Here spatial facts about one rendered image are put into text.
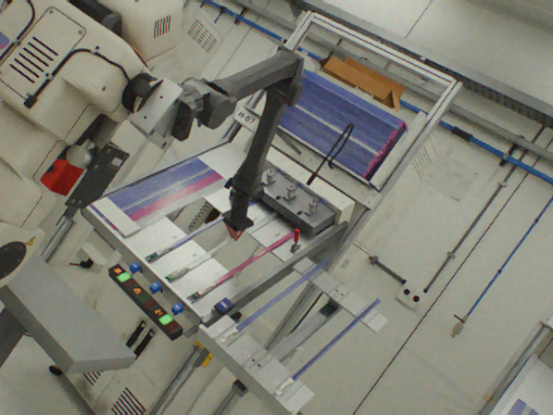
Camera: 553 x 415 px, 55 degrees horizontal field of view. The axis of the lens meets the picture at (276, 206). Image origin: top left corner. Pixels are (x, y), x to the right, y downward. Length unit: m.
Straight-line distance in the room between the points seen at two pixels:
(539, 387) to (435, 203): 1.88
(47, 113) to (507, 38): 3.25
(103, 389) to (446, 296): 2.05
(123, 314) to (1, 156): 1.19
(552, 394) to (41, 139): 1.55
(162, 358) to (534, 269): 2.19
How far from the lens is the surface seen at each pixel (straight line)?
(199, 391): 2.03
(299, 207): 1.99
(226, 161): 2.26
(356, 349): 3.50
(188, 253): 1.85
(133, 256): 1.84
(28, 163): 1.17
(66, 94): 1.11
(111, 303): 2.29
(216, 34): 3.20
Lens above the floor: 1.18
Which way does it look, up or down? 2 degrees down
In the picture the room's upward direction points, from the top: 35 degrees clockwise
